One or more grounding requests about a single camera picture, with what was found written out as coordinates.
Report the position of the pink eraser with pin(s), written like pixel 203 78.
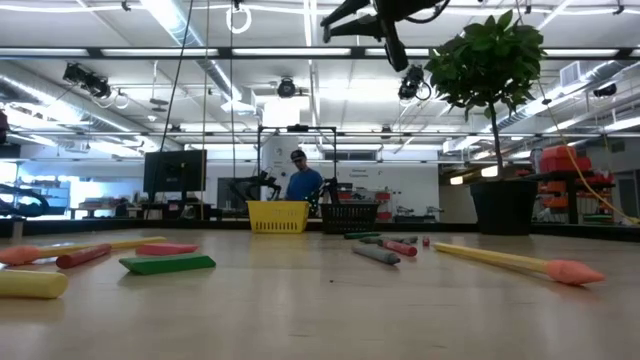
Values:
pixel 167 248

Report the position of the black monitor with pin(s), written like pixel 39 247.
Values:
pixel 175 171

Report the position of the yellow marker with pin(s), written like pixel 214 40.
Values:
pixel 30 284

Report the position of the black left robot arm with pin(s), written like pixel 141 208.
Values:
pixel 2 127

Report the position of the dark red crayon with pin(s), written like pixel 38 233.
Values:
pixel 82 256

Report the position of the white wall vent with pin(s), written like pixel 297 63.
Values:
pixel 570 74

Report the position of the person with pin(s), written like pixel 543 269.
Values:
pixel 304 182

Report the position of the black ceiling camera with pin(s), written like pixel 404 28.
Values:
pixel 286 87
pixel 87 80
pixel 412 82

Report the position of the white column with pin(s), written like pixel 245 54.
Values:
pixel 277 160

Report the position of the grey metal post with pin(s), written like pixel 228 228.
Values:
pixel 17 227

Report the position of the green potted plant black pot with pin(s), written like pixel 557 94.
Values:
pixel 485 60

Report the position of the shelf with red bins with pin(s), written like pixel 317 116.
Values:
pixel 565 160

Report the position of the overhead light bar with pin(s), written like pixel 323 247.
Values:
pixel 360 51

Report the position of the green eraser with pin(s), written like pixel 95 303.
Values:
pixel 167 264

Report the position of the black aluminium table frame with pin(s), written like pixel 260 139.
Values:
pixel 150 226

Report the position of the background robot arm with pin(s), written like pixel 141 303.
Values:
pixel 250 182

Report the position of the yellow pencil with orange tip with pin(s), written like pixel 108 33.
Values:
pixel 500 258
pixel 100 246

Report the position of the yellow mesh plastic bin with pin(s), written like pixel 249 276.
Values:
pixel 277 217

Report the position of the black mesh plastic bin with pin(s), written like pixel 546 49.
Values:
pixel 350 217

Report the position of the black metal frame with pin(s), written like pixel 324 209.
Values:
pixel 297 128

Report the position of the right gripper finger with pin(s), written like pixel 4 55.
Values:
pixel 357 26
pixel 350 10

